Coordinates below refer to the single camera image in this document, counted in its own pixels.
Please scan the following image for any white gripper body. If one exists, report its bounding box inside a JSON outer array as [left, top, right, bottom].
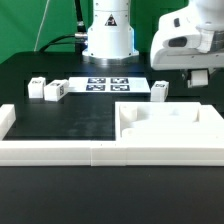
[[150, 6, 224, 70]]

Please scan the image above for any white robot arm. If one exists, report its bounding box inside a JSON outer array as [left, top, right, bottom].
[[82, 0, 224, 70]]

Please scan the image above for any white marker base sheet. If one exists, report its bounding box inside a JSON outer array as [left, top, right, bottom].
[[68, 77, 150, 93]]

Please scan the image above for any white U-shaped fence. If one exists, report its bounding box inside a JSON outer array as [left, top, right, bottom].
[[0, 104, 224, 166]]

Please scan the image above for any green backdrop curtain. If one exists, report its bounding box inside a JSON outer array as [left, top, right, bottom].
[[0, 0, 188, 60]]

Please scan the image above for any black cable bundle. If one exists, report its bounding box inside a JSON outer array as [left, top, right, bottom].
[[39, 0, 89, 53]]

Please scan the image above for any thin white cable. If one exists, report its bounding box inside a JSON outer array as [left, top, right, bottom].
[[33, 0, 51, 53]]

